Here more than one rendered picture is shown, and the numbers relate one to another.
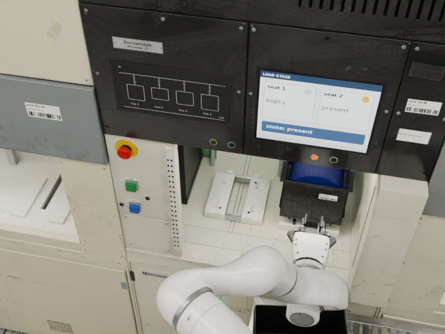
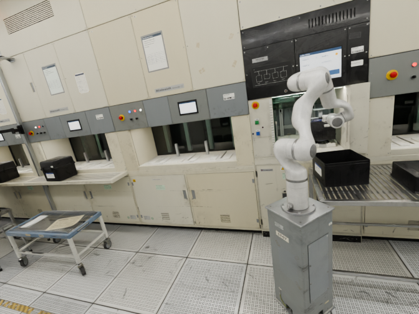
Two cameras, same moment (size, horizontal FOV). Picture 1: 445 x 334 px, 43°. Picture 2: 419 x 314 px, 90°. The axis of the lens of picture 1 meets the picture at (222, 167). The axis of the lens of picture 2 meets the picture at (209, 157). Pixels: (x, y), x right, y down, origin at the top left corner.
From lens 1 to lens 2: 1.32 m
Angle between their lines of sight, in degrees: 31
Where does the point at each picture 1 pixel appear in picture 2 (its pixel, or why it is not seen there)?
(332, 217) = (331, 135)
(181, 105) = (274, 78)
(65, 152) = (234, 112)
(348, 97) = (330, 55)
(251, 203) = not seen: hidden behind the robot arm
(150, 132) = (264, 93)
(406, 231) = (365, 103)
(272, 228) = not seen: hidden behind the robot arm
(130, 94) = (257, 80)
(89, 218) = (240, 144)
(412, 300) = (378, 151)
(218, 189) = not seen: hidden behind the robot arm
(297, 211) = (317, 136)
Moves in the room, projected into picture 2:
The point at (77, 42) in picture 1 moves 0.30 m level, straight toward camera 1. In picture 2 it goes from (241, 65) to (254, 57)
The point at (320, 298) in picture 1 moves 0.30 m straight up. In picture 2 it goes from (343, 103) to (343, 52)
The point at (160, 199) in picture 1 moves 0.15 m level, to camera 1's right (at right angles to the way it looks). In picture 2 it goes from (267, 126) to (285, 123)
